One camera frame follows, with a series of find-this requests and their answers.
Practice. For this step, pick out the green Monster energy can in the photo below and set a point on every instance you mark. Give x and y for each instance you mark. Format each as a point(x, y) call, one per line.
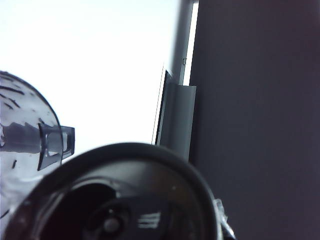
point(125, 200)

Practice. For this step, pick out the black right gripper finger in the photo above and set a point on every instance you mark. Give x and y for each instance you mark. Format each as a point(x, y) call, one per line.
point(225, 225)

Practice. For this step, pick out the grey desk divider panel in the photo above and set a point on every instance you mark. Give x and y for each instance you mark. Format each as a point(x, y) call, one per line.
point(250, 100)

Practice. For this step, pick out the small divider bracket clip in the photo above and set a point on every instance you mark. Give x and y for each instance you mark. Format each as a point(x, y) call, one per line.
point(184, 61)

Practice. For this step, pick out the dark textured glass cup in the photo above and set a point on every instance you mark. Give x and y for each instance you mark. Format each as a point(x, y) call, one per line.
point(25, 125)

